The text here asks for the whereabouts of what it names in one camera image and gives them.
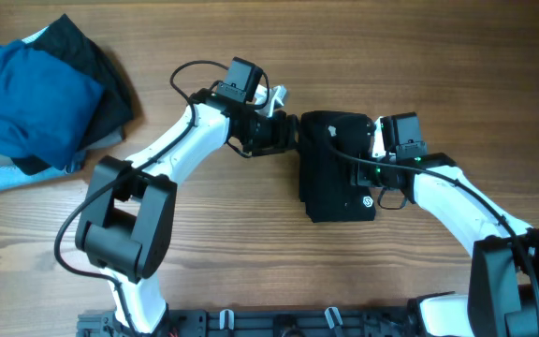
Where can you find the white rail clip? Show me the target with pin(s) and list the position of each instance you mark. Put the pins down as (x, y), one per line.
(226, 320)
(333, 318)

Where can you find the black folded garment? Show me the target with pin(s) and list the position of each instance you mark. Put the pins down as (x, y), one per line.
(63, 40)

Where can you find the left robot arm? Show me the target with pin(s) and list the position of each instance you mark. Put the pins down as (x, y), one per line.
(125, 222)

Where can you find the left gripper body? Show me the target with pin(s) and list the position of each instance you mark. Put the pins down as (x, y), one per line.
(290, 132)

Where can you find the left white rail clip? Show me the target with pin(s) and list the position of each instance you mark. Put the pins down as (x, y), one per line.
(226, 320)

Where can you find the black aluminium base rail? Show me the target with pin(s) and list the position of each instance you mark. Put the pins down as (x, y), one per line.
(384, 321)

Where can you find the black sports shirt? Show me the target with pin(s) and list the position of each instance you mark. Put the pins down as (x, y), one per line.
(325, 178)

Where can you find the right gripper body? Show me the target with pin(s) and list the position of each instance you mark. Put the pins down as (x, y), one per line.
(360, 173)

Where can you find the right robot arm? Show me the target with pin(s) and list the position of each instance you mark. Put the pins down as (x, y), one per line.
(503, 295)

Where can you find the right white rail clip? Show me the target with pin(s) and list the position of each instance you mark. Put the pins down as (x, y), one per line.
(333, 318)

